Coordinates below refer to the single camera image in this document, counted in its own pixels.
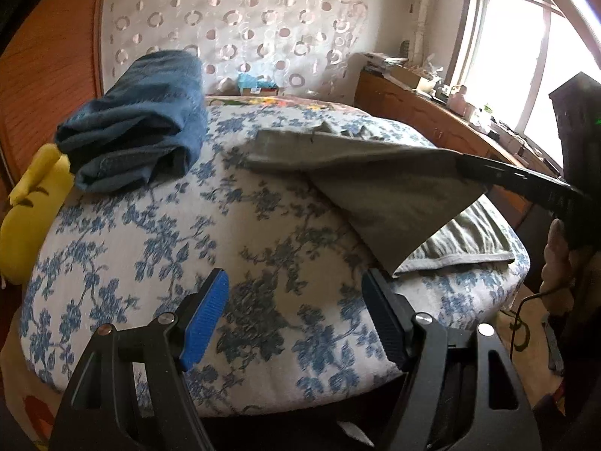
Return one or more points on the wooden wardrobe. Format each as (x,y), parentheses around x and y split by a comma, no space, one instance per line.
(47,80)

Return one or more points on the grey-green pants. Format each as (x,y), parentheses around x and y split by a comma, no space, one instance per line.
(375,188)

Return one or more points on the cardboard box with blue bag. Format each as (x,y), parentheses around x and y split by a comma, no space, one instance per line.
(256,85)

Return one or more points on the yellow plush toy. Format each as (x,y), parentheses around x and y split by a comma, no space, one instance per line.
(28,225)

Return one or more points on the blue floral bed blanket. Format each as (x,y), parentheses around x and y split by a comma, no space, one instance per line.
(155,244)

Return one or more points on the folded blue jeans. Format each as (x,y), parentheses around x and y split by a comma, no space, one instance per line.
(141,117)

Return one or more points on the wooden cabinet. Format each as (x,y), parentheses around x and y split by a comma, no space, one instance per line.
(422,117)

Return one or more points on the person's right hand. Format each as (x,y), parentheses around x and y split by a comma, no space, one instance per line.
(554,258)

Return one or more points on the window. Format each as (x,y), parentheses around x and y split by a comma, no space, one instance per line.
(512,56)

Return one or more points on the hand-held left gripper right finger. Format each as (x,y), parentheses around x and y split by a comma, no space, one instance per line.
(386,322)

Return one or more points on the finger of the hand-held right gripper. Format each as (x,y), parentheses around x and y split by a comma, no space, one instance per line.
(512,176)

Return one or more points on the colourful flower quilt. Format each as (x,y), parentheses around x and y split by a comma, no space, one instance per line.
(272,102)

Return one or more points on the pink jar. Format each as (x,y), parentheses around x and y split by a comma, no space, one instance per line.
(458,97)

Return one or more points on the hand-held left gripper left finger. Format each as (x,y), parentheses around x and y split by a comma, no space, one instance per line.
(204,320)

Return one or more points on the stack of papers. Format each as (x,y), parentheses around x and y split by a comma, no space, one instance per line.
(380,62)

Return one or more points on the open cardboard box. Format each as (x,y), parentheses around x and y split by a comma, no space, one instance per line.
(413,75)

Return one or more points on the white wrapped pipe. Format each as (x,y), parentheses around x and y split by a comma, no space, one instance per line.
(419,9)

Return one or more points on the circle pattern curtain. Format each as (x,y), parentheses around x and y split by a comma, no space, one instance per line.
(263,23)

